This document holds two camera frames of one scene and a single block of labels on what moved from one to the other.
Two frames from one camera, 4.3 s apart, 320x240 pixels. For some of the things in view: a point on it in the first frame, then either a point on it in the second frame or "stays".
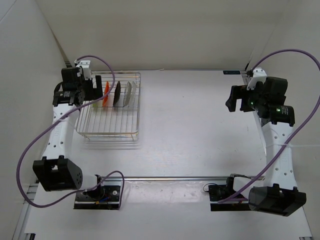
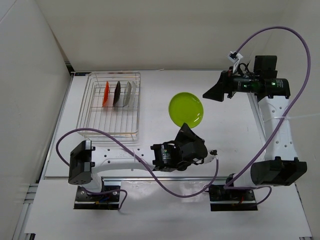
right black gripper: [241, 92] -> [225, 84]
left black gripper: [94, 94] -> [185, 132]
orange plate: [106, 91] stays
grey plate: [127, 94] stays
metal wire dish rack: [117, 114] stays
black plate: [117, 93] stays
